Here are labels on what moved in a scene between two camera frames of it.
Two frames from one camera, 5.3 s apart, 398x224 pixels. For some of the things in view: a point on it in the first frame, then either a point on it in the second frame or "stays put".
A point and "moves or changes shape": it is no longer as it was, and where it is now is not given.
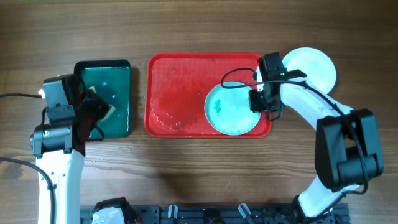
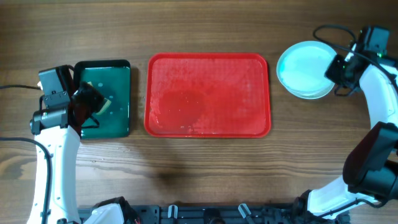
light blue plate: (227, 110) to (301, 67)
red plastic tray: (176, 87) stays put
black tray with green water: (112, 79) stays put
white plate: (316, 64) moves or changes shape
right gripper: (255, 106) to (332, 71)
